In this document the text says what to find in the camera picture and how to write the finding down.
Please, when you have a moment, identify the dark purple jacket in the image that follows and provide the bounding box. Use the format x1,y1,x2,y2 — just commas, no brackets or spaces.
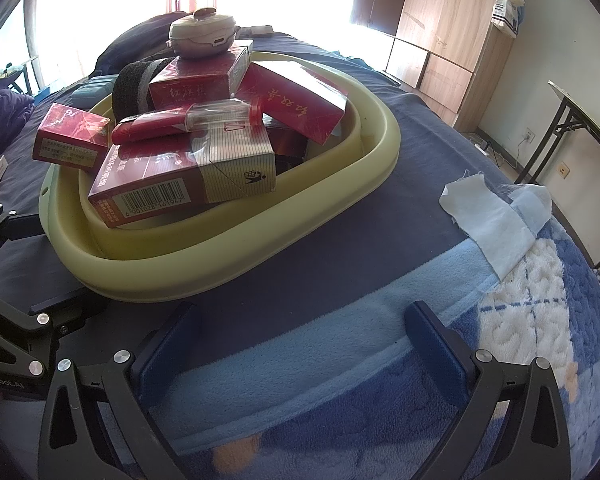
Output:
0,82,36,171

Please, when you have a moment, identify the blue grey case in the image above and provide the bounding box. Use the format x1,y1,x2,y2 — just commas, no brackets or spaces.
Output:
71,76,119,108

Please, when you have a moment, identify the clear plastic tube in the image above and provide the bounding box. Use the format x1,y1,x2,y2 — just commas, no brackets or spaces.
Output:
184,99,263,131

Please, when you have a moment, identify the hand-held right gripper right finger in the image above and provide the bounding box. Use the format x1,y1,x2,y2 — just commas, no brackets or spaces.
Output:
404,301,574,480

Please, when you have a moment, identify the black fabric band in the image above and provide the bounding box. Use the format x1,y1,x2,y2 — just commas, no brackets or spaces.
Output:
112,57,174,121

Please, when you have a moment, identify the white cloth piece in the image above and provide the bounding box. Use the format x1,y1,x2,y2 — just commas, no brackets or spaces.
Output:
439,170,554,281

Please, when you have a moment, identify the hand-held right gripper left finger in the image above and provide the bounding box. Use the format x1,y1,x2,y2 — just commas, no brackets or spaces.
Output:
37,302,204,480

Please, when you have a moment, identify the wooden wardrobe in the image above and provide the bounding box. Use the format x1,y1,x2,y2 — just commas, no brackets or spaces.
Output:
350,0,531,133

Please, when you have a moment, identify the red box gold print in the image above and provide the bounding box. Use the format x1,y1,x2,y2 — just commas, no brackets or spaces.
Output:
235,60,350,146

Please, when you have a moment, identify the small red pack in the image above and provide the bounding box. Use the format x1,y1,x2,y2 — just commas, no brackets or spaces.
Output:
32,102,112,168

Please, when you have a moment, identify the white plastic bag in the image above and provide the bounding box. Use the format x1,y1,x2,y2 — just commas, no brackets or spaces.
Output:
492,0,526,39

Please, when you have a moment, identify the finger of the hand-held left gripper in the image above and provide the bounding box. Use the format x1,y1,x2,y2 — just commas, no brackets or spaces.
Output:
0,204,47,281
0,285,106,378

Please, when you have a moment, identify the long red carton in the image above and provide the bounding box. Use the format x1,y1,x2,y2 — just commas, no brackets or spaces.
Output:
87,122,277,231

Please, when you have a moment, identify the yellow plastic basin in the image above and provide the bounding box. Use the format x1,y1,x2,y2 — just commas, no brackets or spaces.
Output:
37,51,400,303

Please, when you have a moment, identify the blue checked blanket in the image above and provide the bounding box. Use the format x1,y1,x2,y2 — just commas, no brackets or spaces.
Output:
0,30,600,480

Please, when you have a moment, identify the black-legged folding table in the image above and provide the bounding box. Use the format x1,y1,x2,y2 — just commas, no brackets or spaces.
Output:
512,80,600,286

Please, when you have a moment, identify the round beige case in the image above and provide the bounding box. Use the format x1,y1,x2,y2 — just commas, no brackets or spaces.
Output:
166,6,241,61

